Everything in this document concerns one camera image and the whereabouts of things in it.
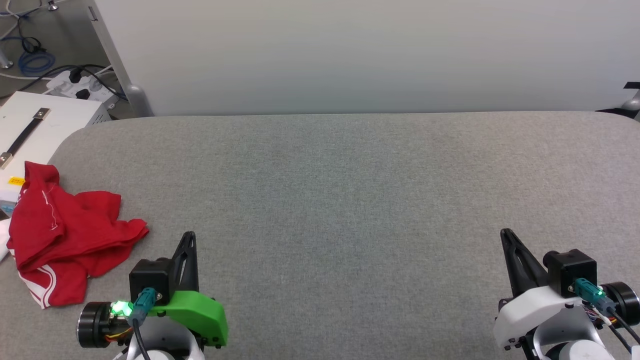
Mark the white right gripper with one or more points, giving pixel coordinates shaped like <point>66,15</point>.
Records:
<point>535,312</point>

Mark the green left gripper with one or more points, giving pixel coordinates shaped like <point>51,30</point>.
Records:
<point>200,312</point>

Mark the red sports jersey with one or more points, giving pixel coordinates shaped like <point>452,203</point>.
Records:
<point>65,225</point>

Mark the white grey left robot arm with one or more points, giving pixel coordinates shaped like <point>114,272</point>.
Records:
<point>95,325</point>

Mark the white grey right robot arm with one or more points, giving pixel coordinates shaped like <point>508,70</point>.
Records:
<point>622,297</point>

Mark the grey fabric sofa cushion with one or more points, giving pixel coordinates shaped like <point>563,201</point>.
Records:
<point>350,200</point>

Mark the white cloth piece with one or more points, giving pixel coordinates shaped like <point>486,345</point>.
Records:
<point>4,240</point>

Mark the yellow warning sticker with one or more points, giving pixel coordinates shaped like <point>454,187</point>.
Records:
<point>16,181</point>

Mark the grey metal furniture foot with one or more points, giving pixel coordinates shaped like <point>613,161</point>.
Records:
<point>632,103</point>

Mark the white equipment box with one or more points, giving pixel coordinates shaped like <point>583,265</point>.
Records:
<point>65,115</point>

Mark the white power strip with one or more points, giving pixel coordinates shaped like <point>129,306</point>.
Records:
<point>62,87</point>

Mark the grey metal table leg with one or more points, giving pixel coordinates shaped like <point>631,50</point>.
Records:
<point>112,50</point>

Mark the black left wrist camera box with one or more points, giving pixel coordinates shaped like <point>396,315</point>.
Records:
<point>150,277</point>

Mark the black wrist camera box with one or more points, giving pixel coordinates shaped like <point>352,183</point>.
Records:
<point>572,270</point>
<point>150,277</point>

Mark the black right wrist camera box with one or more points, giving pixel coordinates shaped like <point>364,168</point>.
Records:
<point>572,270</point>

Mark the teal left camera connector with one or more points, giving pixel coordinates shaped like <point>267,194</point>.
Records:
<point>144,302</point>

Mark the teal camera connector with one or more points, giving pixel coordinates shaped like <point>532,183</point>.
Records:
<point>590,292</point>
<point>144,302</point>

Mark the teal right camera connector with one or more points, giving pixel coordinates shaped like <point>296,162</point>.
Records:
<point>590,292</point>

